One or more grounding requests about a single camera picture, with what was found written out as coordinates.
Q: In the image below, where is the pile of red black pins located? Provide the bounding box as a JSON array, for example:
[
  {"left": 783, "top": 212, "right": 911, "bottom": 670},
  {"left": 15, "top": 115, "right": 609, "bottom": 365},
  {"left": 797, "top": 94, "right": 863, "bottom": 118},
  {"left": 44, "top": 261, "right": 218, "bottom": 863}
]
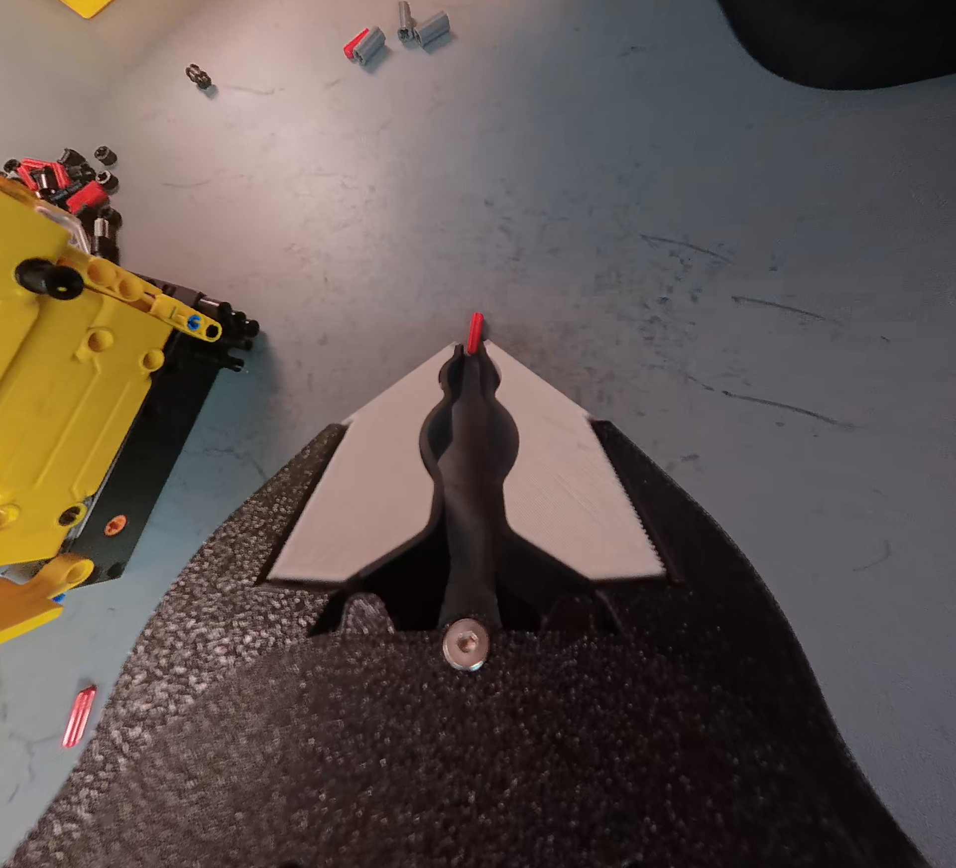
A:
[{"left": 3, "top": 146, "right": 125, "bottom": 265}]

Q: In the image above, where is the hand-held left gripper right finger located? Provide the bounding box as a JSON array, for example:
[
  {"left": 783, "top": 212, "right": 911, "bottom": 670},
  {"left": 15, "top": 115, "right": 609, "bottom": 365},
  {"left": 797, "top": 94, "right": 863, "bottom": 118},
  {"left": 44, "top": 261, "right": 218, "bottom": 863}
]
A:
[{"left": 477, "top": 340, "right": 667, "bottom": 631}]

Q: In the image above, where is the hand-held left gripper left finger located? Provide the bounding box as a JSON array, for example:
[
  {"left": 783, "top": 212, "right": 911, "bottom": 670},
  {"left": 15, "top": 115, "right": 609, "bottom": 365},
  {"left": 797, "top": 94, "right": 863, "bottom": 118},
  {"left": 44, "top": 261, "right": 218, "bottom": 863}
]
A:
[{"left": 266, "top": 341, "right": 469, "bottom": 632}]

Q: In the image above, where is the yellow lego vehicle model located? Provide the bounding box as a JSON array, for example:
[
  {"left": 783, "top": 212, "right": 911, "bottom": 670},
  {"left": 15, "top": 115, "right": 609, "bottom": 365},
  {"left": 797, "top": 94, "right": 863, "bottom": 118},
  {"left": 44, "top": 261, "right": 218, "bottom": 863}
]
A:
[{"left": 0, "top": 173, "right": 261, "bottom": 646}]

